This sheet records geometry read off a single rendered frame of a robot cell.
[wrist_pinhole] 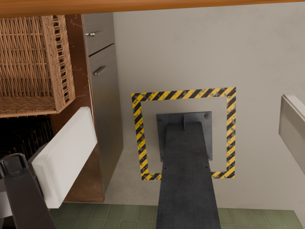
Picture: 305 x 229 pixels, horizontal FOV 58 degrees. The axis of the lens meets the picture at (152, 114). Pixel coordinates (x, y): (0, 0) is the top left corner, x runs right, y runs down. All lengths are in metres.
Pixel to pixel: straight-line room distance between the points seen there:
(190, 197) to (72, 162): 0.88
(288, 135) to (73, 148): 0.13
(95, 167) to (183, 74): 0.72
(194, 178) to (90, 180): 0.43
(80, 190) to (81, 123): 1.05
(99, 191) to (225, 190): 0.94
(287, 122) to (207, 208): 0.82
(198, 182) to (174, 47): 0.75
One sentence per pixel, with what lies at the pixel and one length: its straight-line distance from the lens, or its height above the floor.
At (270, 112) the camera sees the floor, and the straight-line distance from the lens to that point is 1.69.
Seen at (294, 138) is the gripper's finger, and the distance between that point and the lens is 0.18.
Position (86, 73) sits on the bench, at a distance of 1.01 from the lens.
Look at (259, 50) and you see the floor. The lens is 1.58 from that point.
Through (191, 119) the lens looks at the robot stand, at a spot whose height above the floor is 0.01.
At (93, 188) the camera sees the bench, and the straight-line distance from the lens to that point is 1.21.
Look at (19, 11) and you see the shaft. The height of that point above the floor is 1.20.
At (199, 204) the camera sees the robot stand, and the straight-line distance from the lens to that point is 1.00.
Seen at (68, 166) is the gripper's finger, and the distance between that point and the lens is 0.17.
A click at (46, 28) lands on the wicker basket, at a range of 0.87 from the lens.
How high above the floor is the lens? 1.51
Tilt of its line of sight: 68 degrees down
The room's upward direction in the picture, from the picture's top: 165 degrees counter-clockwise
